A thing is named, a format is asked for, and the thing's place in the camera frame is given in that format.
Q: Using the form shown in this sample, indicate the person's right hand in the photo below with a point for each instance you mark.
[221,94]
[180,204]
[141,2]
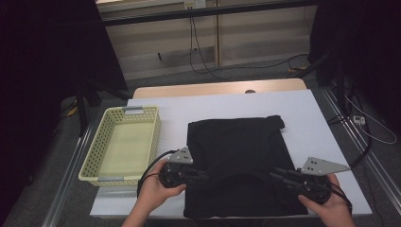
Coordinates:
[334,209]

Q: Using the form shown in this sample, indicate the black curtain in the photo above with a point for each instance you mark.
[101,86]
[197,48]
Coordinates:
[47,63]
[362,38]

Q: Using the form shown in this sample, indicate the person's left hand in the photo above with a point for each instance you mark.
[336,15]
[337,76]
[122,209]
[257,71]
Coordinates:
[153,194]

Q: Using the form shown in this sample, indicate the dark horizontal wall rail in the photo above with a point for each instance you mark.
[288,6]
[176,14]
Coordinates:
[205,12]

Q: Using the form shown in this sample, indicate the black tank top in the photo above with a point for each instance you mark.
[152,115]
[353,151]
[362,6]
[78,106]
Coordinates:
[239,151]

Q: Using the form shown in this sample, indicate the round dark table grommet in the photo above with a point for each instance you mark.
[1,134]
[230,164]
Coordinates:
[250,91]

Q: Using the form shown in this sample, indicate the white table sheet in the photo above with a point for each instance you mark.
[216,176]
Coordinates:
[220,104]

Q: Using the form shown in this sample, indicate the black stand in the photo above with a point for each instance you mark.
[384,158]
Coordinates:
[327,69]
[82,107]

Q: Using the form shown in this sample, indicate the metal floor rail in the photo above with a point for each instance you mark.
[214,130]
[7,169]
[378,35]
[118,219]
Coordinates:
[66,179]
[372,160]

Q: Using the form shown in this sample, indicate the white wall socket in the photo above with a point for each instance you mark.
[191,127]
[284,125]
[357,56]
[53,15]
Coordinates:
[195,3]

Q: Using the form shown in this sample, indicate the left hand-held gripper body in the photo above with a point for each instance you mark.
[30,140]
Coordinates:
[176,175]

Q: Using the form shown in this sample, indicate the pale yellow plastic basket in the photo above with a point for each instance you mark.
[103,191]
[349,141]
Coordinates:
[123,148]

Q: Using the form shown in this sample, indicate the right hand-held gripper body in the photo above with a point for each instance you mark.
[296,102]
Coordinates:
[315,186]

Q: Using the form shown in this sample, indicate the white power strip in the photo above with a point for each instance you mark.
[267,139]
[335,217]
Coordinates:
[359,119]

